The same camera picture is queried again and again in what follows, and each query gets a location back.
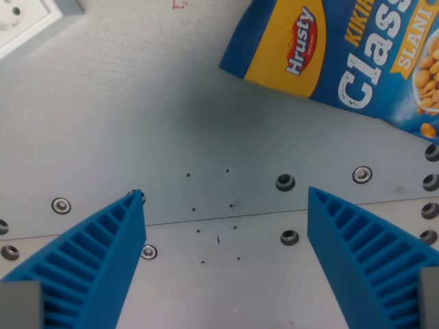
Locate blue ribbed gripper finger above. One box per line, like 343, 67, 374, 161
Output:
306, 186, 439, 329
0, 188, 147, 329

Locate blue yellow peanut snack bag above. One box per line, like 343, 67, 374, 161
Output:
219, 0, 439, 145

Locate white power socket plate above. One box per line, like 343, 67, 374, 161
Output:
0, 0, 63, 59

